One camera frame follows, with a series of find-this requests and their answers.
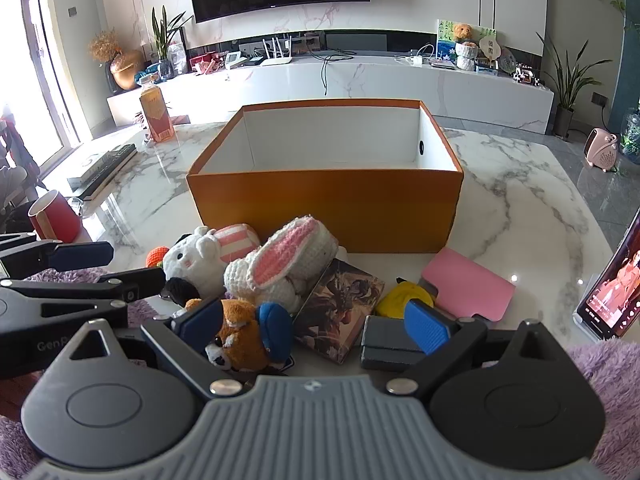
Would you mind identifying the grey box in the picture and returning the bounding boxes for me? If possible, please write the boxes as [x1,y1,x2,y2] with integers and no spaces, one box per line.
[360,315,427,372]

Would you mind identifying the purple fluffy blanket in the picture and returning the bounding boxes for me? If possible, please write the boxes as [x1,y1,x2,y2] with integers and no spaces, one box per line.
[0,267,640,480]

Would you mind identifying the wooden fan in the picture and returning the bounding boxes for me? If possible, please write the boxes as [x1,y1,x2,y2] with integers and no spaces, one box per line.
[479,35,502,68]

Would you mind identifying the orchid plant in glass vase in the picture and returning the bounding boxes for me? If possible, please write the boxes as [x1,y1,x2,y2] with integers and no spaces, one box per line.
[150,5,193,81]

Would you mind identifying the pink heater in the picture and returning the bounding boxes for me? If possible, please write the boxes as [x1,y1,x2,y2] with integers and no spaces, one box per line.
[582,128,621,173]

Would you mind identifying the black cable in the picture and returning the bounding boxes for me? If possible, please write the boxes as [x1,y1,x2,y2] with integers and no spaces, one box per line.
[320,47,358,96]

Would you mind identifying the yellow plush toy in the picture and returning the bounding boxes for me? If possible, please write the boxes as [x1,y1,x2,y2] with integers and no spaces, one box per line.
[376,276,437,321]

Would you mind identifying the clear plastic bag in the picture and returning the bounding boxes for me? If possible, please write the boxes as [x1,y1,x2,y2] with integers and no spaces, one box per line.
[167,42,188,76]

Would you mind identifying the golden vase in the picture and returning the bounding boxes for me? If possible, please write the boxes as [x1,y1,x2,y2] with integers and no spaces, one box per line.
[109,49,143,92]

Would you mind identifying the long-leaf potted plant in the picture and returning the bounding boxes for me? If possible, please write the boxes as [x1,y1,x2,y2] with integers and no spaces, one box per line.
[535,30,606,138]

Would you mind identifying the white flat box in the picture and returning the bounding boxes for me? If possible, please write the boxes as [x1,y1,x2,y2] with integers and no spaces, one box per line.
[66,151,112,186]

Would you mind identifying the dark cloth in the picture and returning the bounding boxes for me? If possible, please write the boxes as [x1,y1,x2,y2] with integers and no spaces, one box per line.
[0,105,41,233]

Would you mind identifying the orange fox plush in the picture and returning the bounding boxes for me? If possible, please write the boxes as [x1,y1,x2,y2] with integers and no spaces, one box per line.
[186,297,296,376]

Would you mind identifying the sliding glass door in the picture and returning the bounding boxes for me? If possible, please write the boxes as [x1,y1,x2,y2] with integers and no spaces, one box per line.
[20,0,88,161]

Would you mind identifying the blue snack bag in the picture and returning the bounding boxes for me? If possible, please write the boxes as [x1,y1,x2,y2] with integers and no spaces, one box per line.
[135,65,166,86]

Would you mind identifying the white marble TV cabinet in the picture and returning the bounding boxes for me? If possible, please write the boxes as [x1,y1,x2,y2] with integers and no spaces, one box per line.
[106,52,556,136]

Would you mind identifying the orange drink bottle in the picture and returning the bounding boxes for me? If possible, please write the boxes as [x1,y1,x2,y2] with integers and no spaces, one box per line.
[138,72,176,143]

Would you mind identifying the illustrated card box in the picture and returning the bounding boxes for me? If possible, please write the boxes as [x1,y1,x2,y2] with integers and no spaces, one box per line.
[292,258,386,365]

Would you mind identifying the orange cardboard box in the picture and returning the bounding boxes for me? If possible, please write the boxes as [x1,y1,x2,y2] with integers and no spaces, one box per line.
[186,100,465,255]

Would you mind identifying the dried flowers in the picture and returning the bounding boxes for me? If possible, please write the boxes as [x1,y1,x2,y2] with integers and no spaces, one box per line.
[89,29,123,63]

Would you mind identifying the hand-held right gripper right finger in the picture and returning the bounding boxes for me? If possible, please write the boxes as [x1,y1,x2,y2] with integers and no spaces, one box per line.
[384,299,574,396]

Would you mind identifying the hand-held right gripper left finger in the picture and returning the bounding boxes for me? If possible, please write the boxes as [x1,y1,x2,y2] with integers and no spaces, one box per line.
[64,299,251,402]

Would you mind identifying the green painting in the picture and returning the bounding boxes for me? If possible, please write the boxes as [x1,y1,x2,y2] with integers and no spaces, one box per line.
[436,18,496,63]

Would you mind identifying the red gift box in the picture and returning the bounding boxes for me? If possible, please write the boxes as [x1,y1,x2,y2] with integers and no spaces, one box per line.
[189,52,221,76]

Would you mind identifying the white pink crochet bunny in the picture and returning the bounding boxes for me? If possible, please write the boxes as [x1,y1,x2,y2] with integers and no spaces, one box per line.
[223,215,338,313]

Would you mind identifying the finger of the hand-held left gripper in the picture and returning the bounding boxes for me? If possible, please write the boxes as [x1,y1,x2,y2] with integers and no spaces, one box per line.
[0,232,115,281]
[0,267,167,322]

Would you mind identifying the black white cow toy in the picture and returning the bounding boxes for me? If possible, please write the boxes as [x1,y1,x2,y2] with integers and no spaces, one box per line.
[511,64,541,86]

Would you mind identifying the red cup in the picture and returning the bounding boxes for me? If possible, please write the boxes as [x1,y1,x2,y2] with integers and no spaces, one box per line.
[27,190,82,244]

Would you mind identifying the pink striped plush toy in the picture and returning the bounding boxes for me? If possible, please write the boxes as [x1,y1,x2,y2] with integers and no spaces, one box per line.
[214,223,261,262]

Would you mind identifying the smartphone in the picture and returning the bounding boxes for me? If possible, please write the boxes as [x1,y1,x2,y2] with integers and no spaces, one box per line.
[578,210,640,339]

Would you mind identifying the white router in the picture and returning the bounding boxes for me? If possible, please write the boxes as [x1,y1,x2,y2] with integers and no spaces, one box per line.
[261,35,293,67]

